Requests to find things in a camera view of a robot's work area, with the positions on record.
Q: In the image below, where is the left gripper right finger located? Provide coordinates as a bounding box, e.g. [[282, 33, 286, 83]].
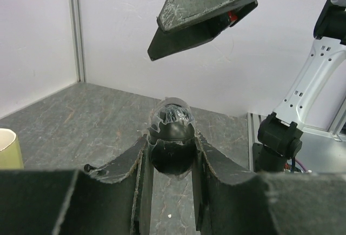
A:
[[192, 132, 345, 234]]

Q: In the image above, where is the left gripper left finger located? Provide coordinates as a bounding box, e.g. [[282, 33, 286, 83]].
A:
[[1, 137, 153, 234]]

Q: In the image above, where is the black charging case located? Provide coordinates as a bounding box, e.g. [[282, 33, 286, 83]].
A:
[[147, 97, 196, 179]]

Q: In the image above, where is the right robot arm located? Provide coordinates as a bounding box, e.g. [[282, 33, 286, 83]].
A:
[[148, 0, 345, 172]]

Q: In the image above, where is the black earbud far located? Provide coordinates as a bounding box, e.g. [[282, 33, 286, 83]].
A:
[[83, 164, 96, 173]]

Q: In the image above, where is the yellow ceramic mug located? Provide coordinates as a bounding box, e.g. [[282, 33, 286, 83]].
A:
[[0, 128, 24, 170]]

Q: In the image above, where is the right aluminium frame post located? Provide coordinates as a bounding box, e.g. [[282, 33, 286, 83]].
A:
[[69, 0, 87, 82]]

